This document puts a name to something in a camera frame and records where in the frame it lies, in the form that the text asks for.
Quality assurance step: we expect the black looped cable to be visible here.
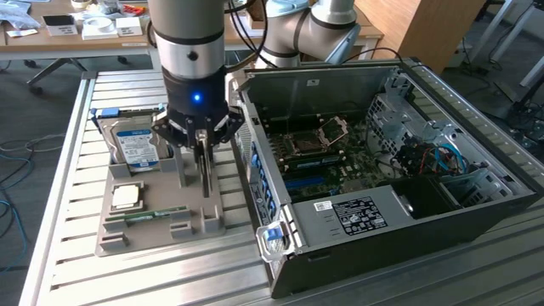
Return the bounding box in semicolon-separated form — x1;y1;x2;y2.
359;47;416;69

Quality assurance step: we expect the grey power supply unit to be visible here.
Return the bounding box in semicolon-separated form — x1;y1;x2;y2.
291;186;416;252

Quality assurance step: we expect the blue floor cable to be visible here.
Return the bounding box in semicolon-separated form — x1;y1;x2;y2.
0;152;35;273

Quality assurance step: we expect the red wire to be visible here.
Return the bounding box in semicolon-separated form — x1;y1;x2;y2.
416;149;431;175

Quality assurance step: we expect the CPU socket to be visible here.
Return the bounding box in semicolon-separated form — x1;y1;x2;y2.
285;130;329;157

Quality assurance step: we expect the hard disk with blue carrier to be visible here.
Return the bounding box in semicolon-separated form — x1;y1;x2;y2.
89;102;171;175

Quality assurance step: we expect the wooden desk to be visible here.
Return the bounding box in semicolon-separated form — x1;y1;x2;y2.
0;0;385;95

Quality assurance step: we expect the clear plastic bag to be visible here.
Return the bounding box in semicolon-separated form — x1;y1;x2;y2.
0;8;44;30

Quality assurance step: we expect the small chipset heatsink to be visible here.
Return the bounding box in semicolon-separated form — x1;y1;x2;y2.
341;179;369;194

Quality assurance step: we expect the blue wire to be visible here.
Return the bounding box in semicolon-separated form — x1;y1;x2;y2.
432;144;471;176

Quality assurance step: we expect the grey floor cable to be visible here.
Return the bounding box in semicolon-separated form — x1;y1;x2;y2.
0;133;67;154

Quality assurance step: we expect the metal drive bracket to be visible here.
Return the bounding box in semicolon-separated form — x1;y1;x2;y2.
437;167;516;208

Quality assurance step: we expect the green RAM stick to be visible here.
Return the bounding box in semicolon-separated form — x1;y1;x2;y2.
104;205;189;224

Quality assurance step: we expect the blue case latch tab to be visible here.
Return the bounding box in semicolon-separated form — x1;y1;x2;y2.
263;226;285;242

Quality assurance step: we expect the wooden cabinet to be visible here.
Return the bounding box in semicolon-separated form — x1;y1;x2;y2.
355;0;488;73

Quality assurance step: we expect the open black PC case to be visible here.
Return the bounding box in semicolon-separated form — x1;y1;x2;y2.
224;56;544;300

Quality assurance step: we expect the blue expansion slot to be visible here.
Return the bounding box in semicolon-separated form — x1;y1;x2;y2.
283;176;328;190

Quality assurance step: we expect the silver CPU chip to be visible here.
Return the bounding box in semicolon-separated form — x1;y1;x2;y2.
111;186;141;210

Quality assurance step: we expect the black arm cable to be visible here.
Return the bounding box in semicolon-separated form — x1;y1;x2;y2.
223;0;277;69

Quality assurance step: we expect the small paper card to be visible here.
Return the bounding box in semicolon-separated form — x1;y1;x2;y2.
5;28;39;38

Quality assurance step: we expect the graphics card with metal bracket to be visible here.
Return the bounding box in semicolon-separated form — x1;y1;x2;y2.
196;132;215;199

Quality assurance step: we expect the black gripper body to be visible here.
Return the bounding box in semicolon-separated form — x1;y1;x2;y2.
163;68;233;141

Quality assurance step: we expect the plain white box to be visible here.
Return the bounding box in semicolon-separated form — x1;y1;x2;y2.
115;17;143;38

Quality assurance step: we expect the metal disk bay cage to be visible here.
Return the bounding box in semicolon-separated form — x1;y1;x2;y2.
364;92;463;152

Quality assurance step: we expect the flat white box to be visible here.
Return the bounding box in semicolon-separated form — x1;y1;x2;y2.
81;29;120;41

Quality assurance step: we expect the grey parts rack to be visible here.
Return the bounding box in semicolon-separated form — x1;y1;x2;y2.
93;146;228;258

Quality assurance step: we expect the metal socket cover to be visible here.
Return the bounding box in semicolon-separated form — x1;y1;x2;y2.
313;115;351;149

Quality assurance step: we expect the orange small item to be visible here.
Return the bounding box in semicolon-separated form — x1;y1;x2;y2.
121;3;149;17

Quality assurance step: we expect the white tape roll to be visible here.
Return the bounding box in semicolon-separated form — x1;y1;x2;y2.
83;17;117;34

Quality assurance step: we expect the white box with black top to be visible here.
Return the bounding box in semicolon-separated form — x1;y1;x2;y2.
41;15;80;37

